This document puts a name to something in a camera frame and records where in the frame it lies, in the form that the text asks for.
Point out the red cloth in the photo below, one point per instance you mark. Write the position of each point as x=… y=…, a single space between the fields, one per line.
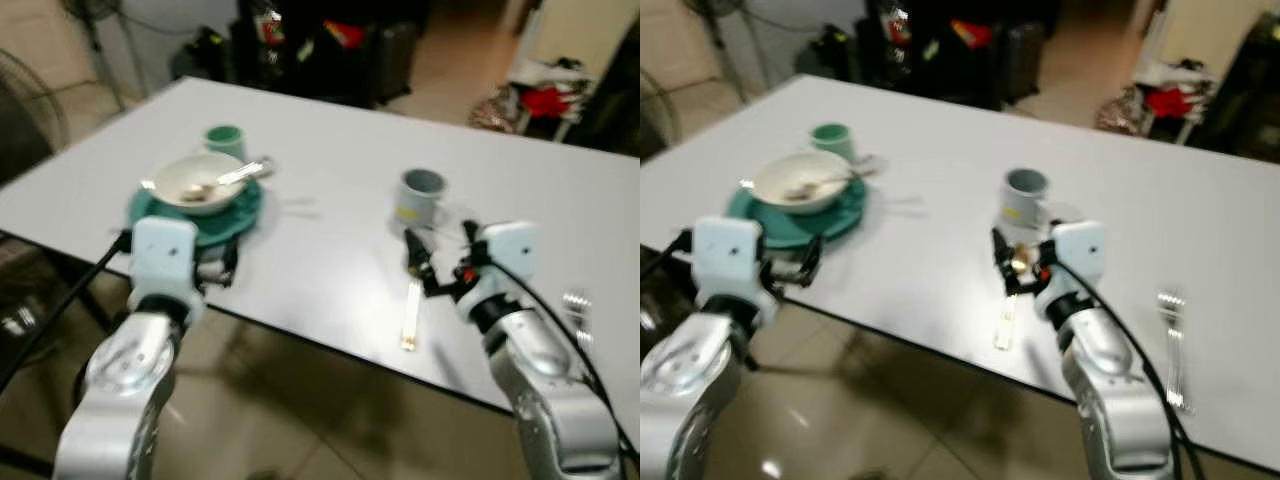
x=546 y=102
x=1170 y=103

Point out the red packet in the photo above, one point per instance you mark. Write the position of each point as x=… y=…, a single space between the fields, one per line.
x=972 y=34
x=343 y=34

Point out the teal plate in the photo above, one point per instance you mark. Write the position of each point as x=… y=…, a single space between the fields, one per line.
x=238 y=222
x=845 y=222

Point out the gold spoon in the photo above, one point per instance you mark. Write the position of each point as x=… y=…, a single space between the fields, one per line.
x=410 y=322
x=1005 y=325

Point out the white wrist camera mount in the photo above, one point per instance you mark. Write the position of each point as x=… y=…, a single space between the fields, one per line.
x=165 y=255
x=727 y=258
x=510 y=250
x=1080 y=255

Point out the clear snack bag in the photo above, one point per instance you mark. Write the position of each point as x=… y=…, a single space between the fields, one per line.
x=270 y=25
x=897 y=25

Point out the white bowl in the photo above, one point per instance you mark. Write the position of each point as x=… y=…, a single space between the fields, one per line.
x=172 y=195
x=773 y=192

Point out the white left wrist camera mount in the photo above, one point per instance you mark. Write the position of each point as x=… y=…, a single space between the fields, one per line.
x=727 y=258
x=165 y=255

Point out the grey mug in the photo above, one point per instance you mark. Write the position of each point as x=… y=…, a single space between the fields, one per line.
x=1025 y=200
x=420 y=197

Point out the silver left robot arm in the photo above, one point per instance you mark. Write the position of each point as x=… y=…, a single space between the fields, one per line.
x=120 y=385
x=690 y=390

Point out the silver spoon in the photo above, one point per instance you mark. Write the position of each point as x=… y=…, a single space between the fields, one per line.
x=235 y=177
x=830 y=180

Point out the silver fork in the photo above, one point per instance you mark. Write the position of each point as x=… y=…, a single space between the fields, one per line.
x=1172 y=340
x=577 y=308

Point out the black cabinet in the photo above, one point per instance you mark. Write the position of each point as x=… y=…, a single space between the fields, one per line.
x=1240 y=100
x=612 y=100

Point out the black suitcase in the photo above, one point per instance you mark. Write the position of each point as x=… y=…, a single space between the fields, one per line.
x=1024 y=60
x=396 y=60

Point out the black standing fan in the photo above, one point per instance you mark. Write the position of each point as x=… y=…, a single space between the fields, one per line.
x=95 y=20

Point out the black backpack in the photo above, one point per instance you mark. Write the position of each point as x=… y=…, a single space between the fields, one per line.
x=835 y=55
x=200 y=55

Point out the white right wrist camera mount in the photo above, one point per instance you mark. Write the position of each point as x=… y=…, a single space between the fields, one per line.
x=1080 y=255
x=510 y=250

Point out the white laundry rack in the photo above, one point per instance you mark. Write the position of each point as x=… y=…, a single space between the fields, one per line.
x=1180 y=72
x=560 y=72

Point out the black desk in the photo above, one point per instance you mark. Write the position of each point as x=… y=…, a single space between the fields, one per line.
x=930 y=80
x=300 y=80

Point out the patterned bag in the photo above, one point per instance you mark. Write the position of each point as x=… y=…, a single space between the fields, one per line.
x=494 y=110
x=1120 y=110

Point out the black floor fan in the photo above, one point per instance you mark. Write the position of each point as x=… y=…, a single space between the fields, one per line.
x=25 y=120
x=658 y=115

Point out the green mug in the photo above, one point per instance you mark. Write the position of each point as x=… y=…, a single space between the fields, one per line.
x=225 y=140
x=832 y=140

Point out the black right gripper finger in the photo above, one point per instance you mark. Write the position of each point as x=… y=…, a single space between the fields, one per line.
x=420 y=262
x=471 y=242
x=1048 y=260
x=1003 y=260

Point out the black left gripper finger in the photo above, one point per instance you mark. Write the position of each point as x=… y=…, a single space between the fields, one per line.
x=812 y=262
x=233 y=265

